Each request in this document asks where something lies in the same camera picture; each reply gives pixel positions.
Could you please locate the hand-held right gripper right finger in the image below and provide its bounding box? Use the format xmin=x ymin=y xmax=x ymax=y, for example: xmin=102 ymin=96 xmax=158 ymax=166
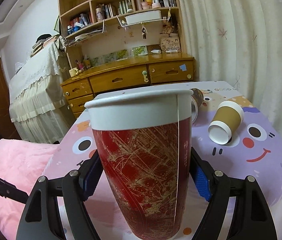
xmin=189 ymin=146 xmax=279 ymax=240

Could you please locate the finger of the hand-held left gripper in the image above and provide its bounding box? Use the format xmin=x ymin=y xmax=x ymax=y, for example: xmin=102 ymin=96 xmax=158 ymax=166
xmin=0 ymin=165 xmax=29 ymax=203

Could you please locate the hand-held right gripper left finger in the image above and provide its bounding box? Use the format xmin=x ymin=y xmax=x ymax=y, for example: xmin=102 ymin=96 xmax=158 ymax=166
xmin=16 ymin=150 xmax=102 ymax=240

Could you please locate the red paper cup gold print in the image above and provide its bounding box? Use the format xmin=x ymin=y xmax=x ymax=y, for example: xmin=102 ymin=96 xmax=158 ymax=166
xmin=85 ymin=89 xmax=194 ymax=240

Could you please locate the clear plastic cup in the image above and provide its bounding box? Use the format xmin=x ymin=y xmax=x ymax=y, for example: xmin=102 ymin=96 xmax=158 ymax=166
xmin=191 ymin=97 xmax=199 ymax=124

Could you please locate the brown paper cup white rim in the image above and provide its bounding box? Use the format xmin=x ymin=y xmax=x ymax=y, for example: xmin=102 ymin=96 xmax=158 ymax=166
xmin=208 ymin=100 xmax=244 ymax=145

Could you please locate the dark brown cup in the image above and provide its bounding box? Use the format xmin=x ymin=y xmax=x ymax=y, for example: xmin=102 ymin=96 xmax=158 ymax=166
xmin=190 ymin=88 xmax=204 ymax=108

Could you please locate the pink fluffy blanket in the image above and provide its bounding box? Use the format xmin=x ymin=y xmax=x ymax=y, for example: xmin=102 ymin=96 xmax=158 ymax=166
xmin=0 ymin=138 xmax=64 ymax=233

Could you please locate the cartoon printed tablecloth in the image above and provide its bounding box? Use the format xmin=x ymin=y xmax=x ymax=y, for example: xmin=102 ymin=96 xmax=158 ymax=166
xmin=41 ymin=81 xmax=282 ymax=240

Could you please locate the wooden desk with drawers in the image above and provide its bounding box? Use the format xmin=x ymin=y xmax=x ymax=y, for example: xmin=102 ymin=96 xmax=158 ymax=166
xmin=61 ymin=52 xmax=196 ymax=119

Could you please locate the beige lace cover cloth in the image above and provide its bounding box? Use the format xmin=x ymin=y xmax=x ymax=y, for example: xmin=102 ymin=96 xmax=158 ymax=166
xmin=8 ymin=40 xmax=69 ymax=143

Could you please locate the row of green picture cards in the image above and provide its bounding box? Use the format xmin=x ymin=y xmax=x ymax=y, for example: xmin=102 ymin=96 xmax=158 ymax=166
xmin=88 ymin=46 xmax=148 ymax=66

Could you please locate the printed paper box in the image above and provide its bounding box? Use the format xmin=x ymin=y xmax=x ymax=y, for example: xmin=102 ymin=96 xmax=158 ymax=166
xmin=159 ymin=37 xmax=181 ymax=54

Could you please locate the stack of books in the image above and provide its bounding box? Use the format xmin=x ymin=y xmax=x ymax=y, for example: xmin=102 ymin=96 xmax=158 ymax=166
xmin=30 ymin=36 xmax=62 ymax=57

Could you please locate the black hat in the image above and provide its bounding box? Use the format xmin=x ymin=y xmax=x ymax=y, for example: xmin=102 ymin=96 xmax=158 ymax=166
xmin=36 ymin=34 xmax=53 ymax=42

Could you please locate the white patterned curtain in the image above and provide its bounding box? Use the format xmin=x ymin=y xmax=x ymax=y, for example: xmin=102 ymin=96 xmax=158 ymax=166
xmin=175 ymin=0 xmax=282 ymax=87

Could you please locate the pink bottle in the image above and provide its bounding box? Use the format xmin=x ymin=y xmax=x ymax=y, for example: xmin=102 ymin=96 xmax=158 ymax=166
xmin=95 ymin=5 xmax=104 ymax=21

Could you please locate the wooden bookshelf hutch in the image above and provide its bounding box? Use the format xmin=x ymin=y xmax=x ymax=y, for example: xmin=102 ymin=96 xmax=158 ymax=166
xmin=57 ymin=0 xmax=188 ymax=68

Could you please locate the white hanging basket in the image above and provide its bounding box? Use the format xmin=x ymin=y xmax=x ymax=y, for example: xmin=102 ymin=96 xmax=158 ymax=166
xmin=125 ymin=10 xmax=163 ymax=26

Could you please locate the white wire rack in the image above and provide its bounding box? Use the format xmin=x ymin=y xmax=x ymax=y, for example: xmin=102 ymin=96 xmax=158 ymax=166
xmin=65 ymin=21 xmax=107 ymax=47

